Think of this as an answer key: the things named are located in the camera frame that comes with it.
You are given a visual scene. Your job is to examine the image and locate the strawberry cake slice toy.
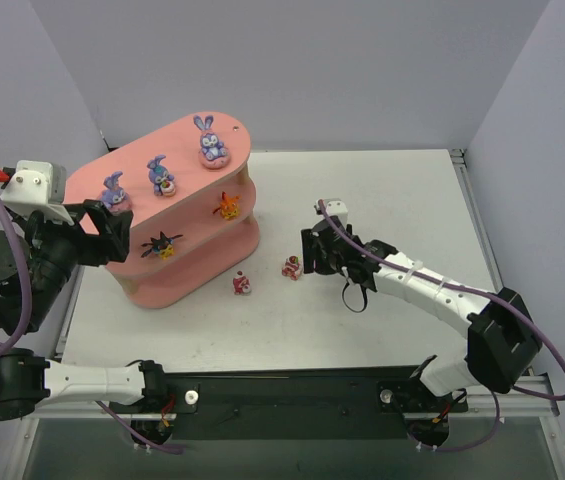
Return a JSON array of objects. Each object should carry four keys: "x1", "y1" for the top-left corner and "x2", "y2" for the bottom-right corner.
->
[{"x1": 281, "y1": 255, "x2": 303, "y2": 281}]

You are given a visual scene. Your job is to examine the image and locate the black winged toy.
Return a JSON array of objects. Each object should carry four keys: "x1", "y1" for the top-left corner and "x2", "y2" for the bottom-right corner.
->
[{"x1": 141, "y1": 232, "x2": 183, "y2": 259}]

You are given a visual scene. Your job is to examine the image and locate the small purple bunny with cake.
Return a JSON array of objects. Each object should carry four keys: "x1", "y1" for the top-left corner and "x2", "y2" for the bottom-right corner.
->
[{"x1": 147, "y1": 155, "x2": 176, "y2": 197}]

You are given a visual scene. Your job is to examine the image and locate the orange bunny toy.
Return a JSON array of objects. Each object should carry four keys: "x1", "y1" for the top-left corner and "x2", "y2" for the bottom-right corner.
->
[{"x1": 212, "y1": 191, "x2": 241, "y2": 221}]

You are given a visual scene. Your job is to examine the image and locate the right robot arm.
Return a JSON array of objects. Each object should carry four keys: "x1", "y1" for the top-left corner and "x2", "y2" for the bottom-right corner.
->
[{"x1": 301, "y1": 220, "x2": 542, "y2": 397}]

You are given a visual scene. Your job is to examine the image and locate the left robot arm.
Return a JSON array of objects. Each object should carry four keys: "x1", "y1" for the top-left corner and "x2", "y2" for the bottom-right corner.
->
[{"x1": 0, "y1": 200, "x2": 175, "y2": 421}]

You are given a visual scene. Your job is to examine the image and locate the pink three-tier wooden shelf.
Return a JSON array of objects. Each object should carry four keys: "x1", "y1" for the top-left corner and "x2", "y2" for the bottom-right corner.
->
[{"x1": 65, "y1": 112, "x2": 259, "y2": 309}]

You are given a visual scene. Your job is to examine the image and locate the pink bear with strawberry hat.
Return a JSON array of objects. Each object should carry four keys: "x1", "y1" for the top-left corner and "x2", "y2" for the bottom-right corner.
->
[{"x1": 232, "y1": 270, "x2": 251, "y2": 295}]

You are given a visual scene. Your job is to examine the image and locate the purple bunny toy on donut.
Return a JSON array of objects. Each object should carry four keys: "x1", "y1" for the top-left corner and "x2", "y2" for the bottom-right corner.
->
[{"x1": 193, "y1": 115, "x2": 231, "y2": 170}]

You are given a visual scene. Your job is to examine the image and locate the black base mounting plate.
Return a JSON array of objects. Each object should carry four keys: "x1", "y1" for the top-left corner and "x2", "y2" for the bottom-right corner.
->
[{"x1": 110, "y1": 366, "x2": 468, "y2": 441}]

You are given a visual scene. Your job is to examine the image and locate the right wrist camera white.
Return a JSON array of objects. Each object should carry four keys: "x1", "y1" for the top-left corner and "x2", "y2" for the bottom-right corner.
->
[{"x1": 314, "y1": 198, "x2": 348, "y2": 228}]

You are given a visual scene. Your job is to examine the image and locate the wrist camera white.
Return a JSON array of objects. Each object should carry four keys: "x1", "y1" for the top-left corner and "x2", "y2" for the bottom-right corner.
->
[
  {"x1": 0, "y1": 160, "x2": 73, "y2": 225},
  {"x1": 314, "y1": 198, "x2": 348, "y2": 228}
]

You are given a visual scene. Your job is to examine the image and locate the black looped cable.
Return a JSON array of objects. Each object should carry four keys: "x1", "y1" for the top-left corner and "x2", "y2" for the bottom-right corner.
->
[{"x1": 341, "y1": 279, "x2": 369, "y2": 315}]

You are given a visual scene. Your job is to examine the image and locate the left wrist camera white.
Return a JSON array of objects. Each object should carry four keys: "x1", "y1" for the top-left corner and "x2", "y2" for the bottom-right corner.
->
[{"x1": 0, "y1": 160, "x2": 73, "y2": 225}]

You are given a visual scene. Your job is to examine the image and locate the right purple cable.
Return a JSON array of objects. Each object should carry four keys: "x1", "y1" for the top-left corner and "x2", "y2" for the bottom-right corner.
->
[{"x1": 316, "y1": 199, "x2": 565, "y2": 401}]

